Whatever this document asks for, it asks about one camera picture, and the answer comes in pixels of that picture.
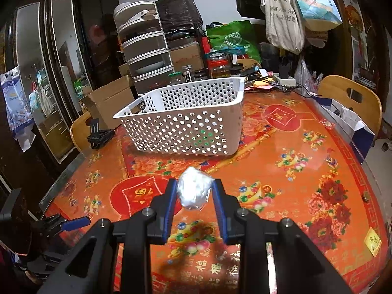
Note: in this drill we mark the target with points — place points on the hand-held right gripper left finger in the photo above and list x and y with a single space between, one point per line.
170 208

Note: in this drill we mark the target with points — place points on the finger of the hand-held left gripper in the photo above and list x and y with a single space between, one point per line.
46 262
75 223

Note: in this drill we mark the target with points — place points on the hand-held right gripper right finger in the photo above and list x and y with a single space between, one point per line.
220 208

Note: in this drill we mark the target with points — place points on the small white ball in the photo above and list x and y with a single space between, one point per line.
194 188

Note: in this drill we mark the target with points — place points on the white perforated plastic basket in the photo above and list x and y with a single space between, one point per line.
171 122

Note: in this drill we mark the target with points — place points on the red floral printed tablecloth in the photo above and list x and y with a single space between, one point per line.
291 159

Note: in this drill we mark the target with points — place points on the wooden chair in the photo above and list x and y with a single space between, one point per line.
78 133
330 90

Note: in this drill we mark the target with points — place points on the black phone stand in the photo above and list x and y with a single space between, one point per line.
99 136

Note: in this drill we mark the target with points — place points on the blue printed plastic bag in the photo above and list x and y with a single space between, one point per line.
15 104

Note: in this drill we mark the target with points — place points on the open cardboard box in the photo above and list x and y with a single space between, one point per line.
107 104

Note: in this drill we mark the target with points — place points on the glass jar green lid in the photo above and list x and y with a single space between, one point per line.
175 79

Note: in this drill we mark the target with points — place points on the glass jar red lid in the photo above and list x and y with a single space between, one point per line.
219 70

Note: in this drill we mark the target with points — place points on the white power strip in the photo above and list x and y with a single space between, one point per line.
284 80

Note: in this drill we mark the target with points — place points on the stacked clear storage containers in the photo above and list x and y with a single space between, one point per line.
147 58

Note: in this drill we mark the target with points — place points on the closed cardboard box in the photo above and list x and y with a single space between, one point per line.
186 55

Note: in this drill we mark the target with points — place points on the blue and white paper bag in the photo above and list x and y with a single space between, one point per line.
346 119

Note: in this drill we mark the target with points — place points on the clear plastic bag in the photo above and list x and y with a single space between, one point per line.
304 73

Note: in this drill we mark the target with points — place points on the green shopping bag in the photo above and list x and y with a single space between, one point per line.
235 36

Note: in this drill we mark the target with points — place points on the dark wooden glass-door cabinet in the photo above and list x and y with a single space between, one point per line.
85 36

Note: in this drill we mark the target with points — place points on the black plastic bag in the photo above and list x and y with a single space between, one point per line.
177 9

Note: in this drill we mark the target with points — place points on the white canvas tote bag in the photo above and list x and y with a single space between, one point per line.
283 18

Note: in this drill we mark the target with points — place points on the blue printed tote bag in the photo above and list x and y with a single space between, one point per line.
312 3

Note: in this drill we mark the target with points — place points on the round wall ornament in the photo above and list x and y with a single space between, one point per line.
352 18

